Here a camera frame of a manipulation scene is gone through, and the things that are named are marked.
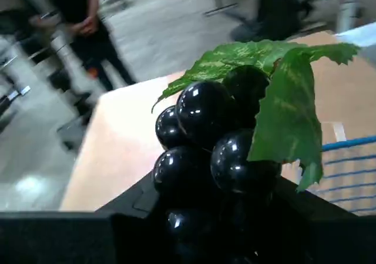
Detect black toy grapes with leaf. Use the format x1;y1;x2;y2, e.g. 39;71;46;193
151;39;361;264

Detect thin white tape strip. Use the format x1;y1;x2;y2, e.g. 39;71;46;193
331;121;348;142

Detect grey humanoid robot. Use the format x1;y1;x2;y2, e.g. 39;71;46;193
0;0;98;106

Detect person in dark shirt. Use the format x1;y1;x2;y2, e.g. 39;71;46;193
38;0;137;92

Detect large black chair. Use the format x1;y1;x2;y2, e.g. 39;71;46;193
229;0;314;42

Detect blue wire basket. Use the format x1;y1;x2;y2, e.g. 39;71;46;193
305;136;376;218

